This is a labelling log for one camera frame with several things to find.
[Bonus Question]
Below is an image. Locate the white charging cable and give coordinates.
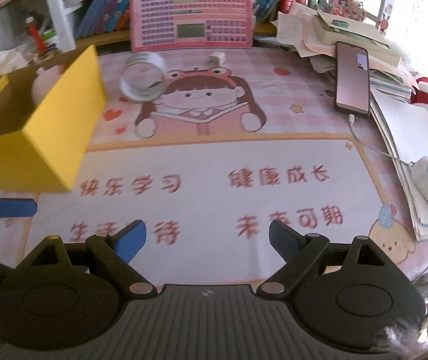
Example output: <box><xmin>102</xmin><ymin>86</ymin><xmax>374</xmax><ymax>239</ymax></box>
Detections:
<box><xmin>346</xmin><ymin>114</ymin><xmax>413</xmax><ymax>166</ymax></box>

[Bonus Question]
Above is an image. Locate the black smartphone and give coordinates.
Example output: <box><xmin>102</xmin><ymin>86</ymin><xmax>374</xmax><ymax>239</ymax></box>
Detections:
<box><xmin>334</xmin><ymin>41</ymin><xmax>370</xmax><ymax>118</ymax></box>

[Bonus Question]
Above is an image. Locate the clear tape roll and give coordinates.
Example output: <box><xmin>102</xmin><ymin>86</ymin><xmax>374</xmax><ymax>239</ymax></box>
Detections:
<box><xmin>119</xmin><ymin>52</ymin><xmax>167</xmax><ymax>102</ymax></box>

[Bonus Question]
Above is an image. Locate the row of blue books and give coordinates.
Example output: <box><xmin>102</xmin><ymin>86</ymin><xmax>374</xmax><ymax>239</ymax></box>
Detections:
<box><xmin>74</xmin><ymin>0</ymin><xmax>130</xmax><ymax>39</ymax></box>

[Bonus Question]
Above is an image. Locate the white charger plug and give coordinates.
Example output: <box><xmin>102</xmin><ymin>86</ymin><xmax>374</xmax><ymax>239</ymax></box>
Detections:
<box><xmin>208</xmin><ymin>51</ymin><xmax>226</xmax><ymax>67</ymax></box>

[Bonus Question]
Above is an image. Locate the pink learning keyboard toy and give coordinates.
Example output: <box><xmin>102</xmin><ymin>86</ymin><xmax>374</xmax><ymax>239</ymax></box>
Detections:
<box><xmin>129</xmin><ymin>0</ymin><xmax>253</xmax><ymax>52</ymax></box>

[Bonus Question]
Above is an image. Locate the white bookshelf frame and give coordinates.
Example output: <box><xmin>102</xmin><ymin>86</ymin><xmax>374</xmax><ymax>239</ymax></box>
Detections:
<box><xmin>39</xmin><ymin>0</ymin><xmax>391</xmax><ymax>54</ymax></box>

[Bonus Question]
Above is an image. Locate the yellow cardboard box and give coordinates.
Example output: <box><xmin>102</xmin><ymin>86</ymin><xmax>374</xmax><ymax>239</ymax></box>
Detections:
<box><xmin>0</xmin><ymin>46</ymin><xmax>106</xmax><ymax>193</ymax></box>

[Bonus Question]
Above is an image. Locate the red glue bottle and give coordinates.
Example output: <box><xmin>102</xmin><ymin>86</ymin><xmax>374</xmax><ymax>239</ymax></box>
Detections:
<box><xmin>25</xmin><ymin>16</ymin><xmax>47</xmax><ymax>54</ymax></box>

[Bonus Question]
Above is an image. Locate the stack of papers and books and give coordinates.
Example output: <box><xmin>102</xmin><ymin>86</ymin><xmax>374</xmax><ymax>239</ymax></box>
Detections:
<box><xmin>275</xmin><ymin>1</ymin><xmax>428</xmax><ymax>241</ymax></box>

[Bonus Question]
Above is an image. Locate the pink cartoon desk mat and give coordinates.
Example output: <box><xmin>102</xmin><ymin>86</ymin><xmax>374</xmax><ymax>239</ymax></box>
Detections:
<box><xmin>26</xmin><ymin>48</ymin><xmax>422</xmax><ymax>284</ymax></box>

